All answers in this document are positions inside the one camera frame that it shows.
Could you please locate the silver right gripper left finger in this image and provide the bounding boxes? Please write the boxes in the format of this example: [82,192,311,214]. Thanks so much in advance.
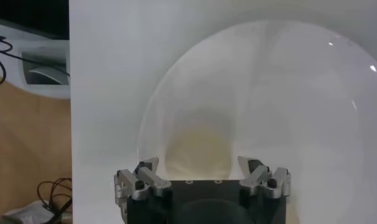
[114,156,173,208]

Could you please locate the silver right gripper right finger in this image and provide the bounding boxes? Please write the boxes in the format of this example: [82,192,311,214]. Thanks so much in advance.
[238,156,292,200]

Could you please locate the white robot base shell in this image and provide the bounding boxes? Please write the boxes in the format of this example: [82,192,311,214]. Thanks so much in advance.
[0,23,70,100]

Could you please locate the white round plate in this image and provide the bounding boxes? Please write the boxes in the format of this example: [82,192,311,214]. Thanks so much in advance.
[136,19,377,224]

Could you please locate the white flat power strip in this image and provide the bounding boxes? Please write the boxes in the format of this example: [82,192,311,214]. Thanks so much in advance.
[0,199,73,224]

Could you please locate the dark tangled floor cables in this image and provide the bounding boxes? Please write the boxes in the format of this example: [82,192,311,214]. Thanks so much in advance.
[37,177,73,224]

